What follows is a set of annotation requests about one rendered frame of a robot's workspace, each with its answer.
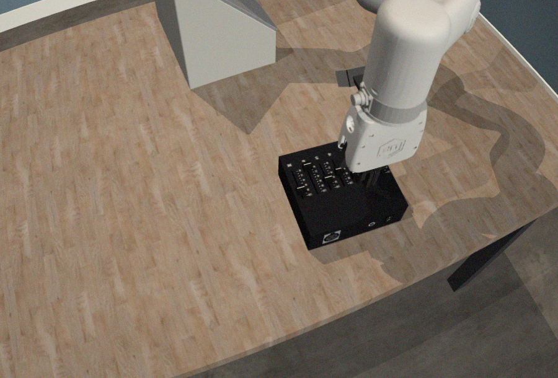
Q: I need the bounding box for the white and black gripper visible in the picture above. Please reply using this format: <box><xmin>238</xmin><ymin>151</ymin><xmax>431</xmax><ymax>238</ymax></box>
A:
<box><xmin>336</xmin><ymin>101</ymin><xmax>427</xmax><ymax>188</ymax></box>

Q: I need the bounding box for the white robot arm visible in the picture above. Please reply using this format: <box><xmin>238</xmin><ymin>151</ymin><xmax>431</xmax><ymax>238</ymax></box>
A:
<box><xmin>335</xmin><ymin>0</ymin><xmax>481</xmax><ymax>124</ymax></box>

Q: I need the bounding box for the black lighting desk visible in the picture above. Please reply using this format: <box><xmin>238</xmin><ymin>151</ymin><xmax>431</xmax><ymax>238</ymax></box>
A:
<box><xmin>278</xmin><ymin>141</ymin><xmax>408</xmax><ymax>250</ymax></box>

